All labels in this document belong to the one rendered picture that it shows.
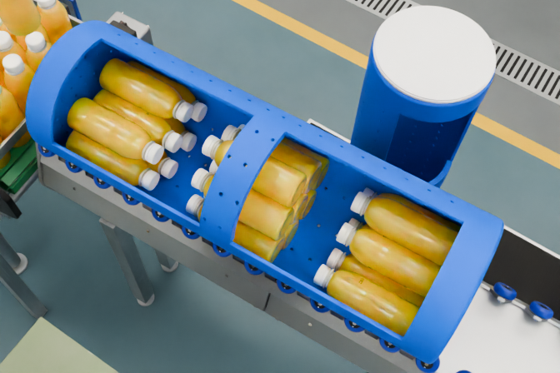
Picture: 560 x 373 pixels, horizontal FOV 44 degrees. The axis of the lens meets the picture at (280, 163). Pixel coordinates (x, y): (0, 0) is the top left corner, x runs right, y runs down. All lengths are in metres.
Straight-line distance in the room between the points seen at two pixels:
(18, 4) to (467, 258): 0.91
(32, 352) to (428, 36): 1.06
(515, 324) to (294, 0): 1.99
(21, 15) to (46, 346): 0.61
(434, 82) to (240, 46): 1.48
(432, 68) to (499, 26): 1.60
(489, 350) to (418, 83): 0.57
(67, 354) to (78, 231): 1.32
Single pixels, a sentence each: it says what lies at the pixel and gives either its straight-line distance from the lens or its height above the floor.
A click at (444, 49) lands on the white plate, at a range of 1.63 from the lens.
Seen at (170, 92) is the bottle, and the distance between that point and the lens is 1.39.
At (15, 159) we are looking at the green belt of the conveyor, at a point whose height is 0.90.
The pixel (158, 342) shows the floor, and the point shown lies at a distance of 2.36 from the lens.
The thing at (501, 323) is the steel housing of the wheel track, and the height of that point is 0.93.
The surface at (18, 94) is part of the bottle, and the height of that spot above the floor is 1.02.
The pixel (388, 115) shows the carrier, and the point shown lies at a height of 0.93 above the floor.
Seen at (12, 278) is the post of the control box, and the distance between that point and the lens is 2.17.
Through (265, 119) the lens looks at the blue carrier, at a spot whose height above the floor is 1.22.
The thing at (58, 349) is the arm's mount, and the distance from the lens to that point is 1.27.
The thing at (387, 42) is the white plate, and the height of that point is 1.04.
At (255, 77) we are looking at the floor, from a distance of 2.83.
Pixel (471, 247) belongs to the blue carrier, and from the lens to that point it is 1.16.
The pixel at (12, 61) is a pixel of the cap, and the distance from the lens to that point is 1.56.
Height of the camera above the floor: 2.25
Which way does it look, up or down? 60 degrees down
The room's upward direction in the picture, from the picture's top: 3 degrees clockwise
